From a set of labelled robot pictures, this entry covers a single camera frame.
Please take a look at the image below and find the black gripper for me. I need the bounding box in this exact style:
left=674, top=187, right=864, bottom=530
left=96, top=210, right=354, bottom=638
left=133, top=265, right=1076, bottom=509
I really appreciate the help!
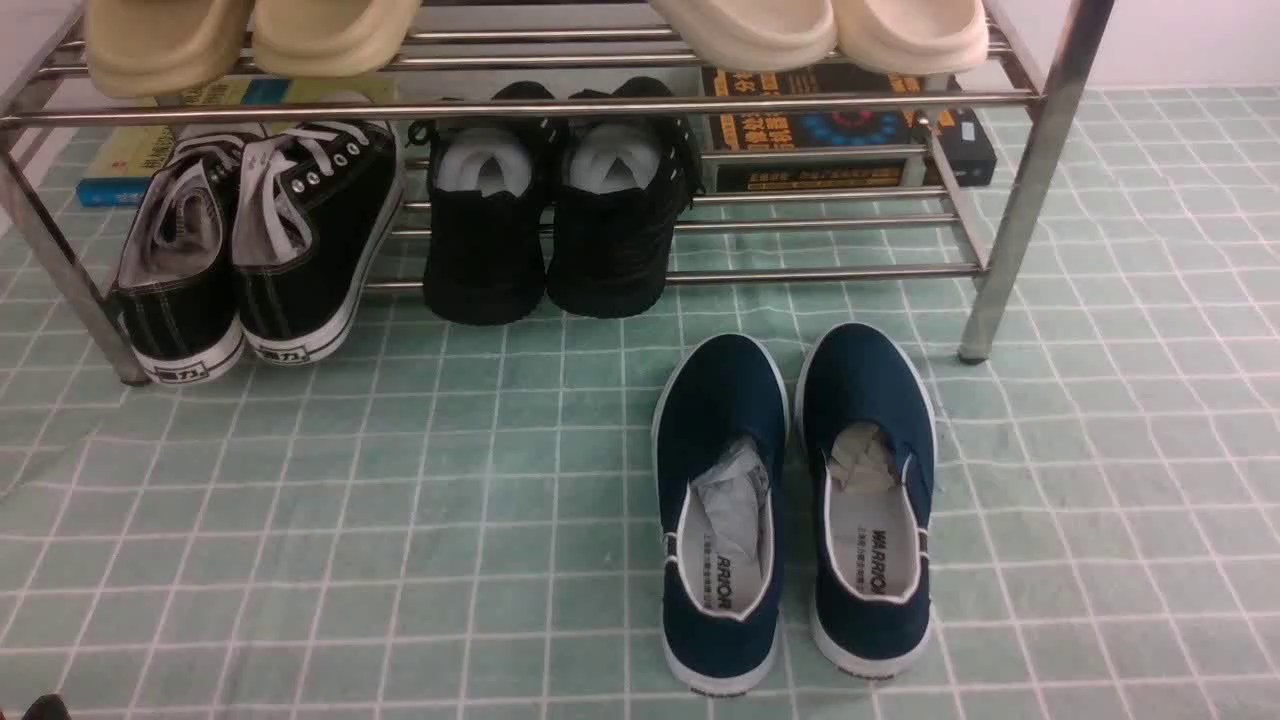
left=20, top=694, right=70, bottom=720

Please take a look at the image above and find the black canvas sneaker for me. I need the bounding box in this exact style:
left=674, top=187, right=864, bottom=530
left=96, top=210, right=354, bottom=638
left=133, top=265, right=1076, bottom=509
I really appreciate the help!
left=230, top=120, right=404, bottom=366
left=111, top=123, right=266, bottom=386

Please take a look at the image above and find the stainless steel shoe rack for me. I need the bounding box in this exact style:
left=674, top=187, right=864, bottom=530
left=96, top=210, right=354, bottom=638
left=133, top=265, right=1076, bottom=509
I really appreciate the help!
left=3, top=1, right=1114, bottom=386

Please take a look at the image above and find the yellow and blue book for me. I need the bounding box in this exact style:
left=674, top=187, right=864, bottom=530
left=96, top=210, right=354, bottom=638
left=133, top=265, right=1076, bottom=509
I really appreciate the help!
left=76, top=76, right=398, bottom=208

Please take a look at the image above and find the tan slipper far left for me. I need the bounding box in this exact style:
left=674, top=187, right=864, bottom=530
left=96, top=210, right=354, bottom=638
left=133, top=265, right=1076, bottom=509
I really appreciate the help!
left=83, top=1, right=253, bottom=99

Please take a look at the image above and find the tan slipper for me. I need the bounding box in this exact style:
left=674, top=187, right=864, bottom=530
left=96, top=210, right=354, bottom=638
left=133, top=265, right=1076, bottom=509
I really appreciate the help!
left=252, top=0, right=422, bottom=78
left=83, top=1, right=253, bottom=99

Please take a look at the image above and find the black knit shoe left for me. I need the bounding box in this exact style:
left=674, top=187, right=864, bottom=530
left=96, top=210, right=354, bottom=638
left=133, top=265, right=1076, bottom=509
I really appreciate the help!
left=410, top=117, right=567, bottom=325

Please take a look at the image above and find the black knit shoe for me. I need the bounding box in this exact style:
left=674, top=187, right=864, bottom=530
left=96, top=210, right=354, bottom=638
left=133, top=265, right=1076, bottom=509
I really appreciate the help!
left=410, top=117, right=567, bottom=325
left=547, top=115, right=703, bottom=319

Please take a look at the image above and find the navy slip-on shoe left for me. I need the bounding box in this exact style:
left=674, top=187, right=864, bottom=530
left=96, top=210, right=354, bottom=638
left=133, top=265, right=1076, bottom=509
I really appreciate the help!
left=652, top=333, right=790, bottom=697

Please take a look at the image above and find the navy slip-on shoe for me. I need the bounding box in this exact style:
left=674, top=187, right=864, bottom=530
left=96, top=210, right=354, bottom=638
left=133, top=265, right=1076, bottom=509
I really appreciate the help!
left=795, top=322, right=937, bottom=679
left=652, top=333, right=790, bottom=697

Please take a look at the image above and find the black knit shoe right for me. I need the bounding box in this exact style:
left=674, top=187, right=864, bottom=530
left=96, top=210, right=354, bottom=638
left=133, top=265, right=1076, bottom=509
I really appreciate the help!
left=547, top=115, right=703, bottom=319

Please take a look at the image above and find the navy slip-on shoe right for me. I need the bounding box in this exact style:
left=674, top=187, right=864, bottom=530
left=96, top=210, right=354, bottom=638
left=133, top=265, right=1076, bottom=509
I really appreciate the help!
left=795, top=322, right=937, bottom=679

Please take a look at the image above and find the black box with orange text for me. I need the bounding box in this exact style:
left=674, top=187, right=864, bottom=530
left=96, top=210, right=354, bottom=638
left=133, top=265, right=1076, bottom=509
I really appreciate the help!
left=699, top=64, right=997, bottom=192

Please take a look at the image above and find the cream slipper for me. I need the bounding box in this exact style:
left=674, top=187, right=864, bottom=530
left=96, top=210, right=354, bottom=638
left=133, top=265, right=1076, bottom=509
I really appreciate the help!
left=649, top=1, right=837, bottom=73
left=831, top=1, right=989, bottom=76

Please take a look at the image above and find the cream slipper far right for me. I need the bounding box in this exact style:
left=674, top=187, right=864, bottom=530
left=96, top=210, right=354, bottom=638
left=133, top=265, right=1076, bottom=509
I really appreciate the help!
left=831, top=1, right=989, bottom=76

